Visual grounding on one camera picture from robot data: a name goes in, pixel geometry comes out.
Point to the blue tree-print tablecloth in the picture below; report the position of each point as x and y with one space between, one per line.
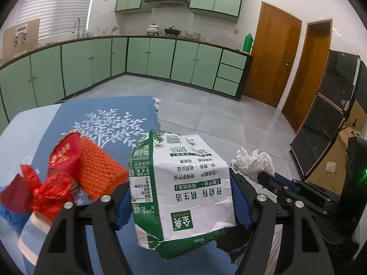
109 111

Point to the large cardboard box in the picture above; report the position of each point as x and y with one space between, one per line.
329 163

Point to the black glass-door cabinet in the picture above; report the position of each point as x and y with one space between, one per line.
324 120

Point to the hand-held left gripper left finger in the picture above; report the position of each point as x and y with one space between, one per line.
123 207

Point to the open wooden door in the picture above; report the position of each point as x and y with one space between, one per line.
312 77

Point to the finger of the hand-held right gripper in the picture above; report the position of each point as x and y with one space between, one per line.
282 192
298 184

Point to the glass bowls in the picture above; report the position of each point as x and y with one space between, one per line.
190 34

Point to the black wok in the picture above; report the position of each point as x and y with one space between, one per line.
171 31

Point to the green lower kitchen cabinets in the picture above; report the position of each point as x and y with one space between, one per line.
86 63

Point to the black range hood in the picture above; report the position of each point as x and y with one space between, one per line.
166 2

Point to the red gold-printed wrapper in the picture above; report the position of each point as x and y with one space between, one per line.
64 154

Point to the white tissue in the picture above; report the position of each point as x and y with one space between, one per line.
253 160

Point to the closed wooden door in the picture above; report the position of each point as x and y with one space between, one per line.
272 54

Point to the white cooking pot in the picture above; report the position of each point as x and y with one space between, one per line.
153 29

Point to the green thermos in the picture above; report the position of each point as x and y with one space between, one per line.
248 43

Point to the flat orange foam net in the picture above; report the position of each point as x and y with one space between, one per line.
100 166

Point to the green and white milk carton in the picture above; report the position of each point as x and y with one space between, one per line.
186 186

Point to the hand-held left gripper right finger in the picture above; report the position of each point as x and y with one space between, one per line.
240 203

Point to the white window blind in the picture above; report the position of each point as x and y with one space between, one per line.
57 5

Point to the metal kitchen faucet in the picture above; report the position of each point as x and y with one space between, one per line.
78 28

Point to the red crinkled wrapper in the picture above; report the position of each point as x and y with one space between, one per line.
48 192

